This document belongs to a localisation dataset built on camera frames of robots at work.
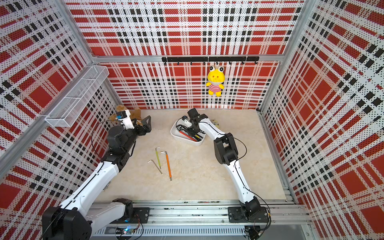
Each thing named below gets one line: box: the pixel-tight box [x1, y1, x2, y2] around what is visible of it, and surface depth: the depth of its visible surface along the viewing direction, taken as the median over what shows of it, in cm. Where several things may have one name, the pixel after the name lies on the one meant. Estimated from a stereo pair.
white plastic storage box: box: [170, 118, 206, 146], surface depth 106 cm
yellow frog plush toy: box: [206, 65, 225, 97], surface depth 95 cm
